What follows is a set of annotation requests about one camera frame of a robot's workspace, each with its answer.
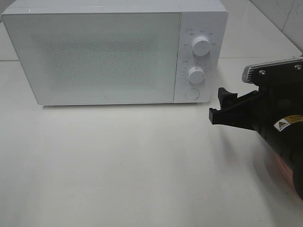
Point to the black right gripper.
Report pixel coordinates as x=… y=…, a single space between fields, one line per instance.
x=276 y=114

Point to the round white door button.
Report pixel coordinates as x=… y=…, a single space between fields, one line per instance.
x=192 y=94

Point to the pink round plate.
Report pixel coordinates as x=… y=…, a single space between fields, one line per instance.
x=286 y=169

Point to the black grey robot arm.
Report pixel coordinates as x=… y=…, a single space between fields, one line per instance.
x=276 y=114

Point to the lower white microwave knob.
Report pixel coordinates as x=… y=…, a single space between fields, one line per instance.
x=196 y=75

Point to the white microwave knob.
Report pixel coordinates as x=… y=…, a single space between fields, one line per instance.
x=201 y=45
x=196 y=75

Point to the upper white microwave knob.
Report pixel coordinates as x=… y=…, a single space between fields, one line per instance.
x=201 y=45

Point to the white microwave oven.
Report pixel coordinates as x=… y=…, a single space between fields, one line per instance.
x=197 y=17

